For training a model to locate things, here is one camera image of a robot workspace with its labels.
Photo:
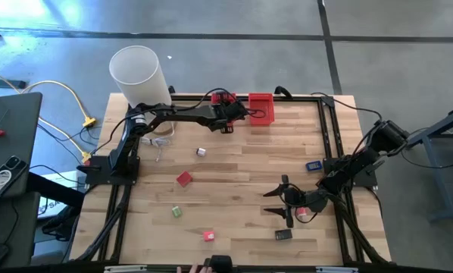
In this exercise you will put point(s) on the pink USB charger cube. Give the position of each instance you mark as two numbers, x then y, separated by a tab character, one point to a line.
208	236

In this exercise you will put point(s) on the small silver white cube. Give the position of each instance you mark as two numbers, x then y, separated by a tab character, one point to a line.
201	152

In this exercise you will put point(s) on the grey metal bracket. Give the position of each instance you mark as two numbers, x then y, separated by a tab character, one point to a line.
124	269
336	270

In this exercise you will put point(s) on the white cylindrical lamp shade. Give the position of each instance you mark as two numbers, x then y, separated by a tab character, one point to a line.
143	83

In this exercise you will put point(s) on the dark grey side table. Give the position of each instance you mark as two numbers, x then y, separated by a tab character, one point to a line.
14	121

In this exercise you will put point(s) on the red plastic mesh basket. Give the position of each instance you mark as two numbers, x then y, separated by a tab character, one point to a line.
217	99
260	102

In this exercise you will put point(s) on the smartphone in clear case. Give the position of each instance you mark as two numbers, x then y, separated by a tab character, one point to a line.
1	180

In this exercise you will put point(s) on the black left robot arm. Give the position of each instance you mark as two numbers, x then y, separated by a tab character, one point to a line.
181	113

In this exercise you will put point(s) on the black aluminium table frame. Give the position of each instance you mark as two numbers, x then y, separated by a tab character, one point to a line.
327	121

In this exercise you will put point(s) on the black handheld object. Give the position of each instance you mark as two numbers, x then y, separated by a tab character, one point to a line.
220	263

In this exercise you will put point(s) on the person's hand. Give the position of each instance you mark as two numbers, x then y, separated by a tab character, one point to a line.
194	270

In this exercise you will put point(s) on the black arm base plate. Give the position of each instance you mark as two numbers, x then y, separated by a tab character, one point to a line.
97	176
364	181

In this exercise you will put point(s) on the black flat floor bar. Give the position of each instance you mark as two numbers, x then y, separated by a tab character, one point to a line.
7	83

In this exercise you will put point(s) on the small black device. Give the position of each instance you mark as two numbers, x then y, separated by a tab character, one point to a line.
283	234

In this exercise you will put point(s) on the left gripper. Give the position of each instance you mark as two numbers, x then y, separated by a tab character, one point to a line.
230	112

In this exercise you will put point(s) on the black side desk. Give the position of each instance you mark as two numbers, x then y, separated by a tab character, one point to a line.
10	227

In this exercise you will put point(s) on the pink plug adapter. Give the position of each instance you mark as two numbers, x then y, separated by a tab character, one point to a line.
301	212

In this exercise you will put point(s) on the red cube box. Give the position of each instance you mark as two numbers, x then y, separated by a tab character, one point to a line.
184	179

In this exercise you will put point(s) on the wooden lamp base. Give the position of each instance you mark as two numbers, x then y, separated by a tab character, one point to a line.
166	130

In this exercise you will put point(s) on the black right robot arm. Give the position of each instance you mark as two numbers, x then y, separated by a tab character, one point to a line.
366	157

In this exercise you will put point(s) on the white printed box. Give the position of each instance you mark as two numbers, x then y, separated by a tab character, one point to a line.
60	177

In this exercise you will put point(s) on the small blue device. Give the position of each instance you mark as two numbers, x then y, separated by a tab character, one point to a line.
314	165

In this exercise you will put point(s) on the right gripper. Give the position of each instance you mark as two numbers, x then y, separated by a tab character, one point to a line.
292	197

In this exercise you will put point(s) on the blue grey metal table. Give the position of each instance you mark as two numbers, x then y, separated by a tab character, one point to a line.
438	127

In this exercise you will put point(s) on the small green block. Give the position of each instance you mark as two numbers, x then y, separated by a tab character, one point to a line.
177	212

